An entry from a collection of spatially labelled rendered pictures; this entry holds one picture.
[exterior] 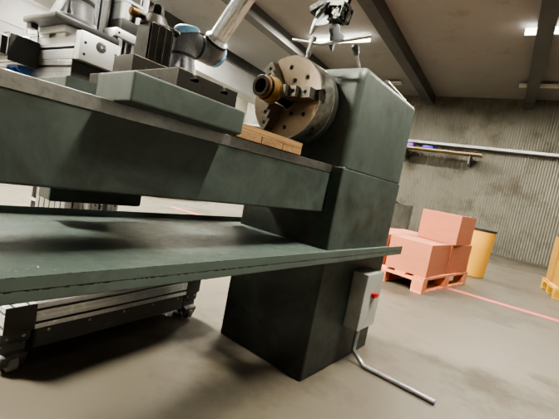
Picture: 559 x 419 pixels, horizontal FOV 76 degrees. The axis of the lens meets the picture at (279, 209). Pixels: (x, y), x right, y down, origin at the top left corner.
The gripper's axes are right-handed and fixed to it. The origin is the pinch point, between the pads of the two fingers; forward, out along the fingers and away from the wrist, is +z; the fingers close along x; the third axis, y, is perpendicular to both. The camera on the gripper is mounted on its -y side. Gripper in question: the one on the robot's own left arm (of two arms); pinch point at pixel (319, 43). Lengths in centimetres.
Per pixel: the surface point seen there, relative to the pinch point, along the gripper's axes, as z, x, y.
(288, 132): 34.1, -4.6, 3.3
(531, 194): -22, 871, 9
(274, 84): 20.3, -16.1, 0.2
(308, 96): 20.5, -8.6, 9.9
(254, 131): 37, -36, 18
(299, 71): 11.9, -4.5, -0.9
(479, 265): 110, 419, 31
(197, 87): 32, -59, 19
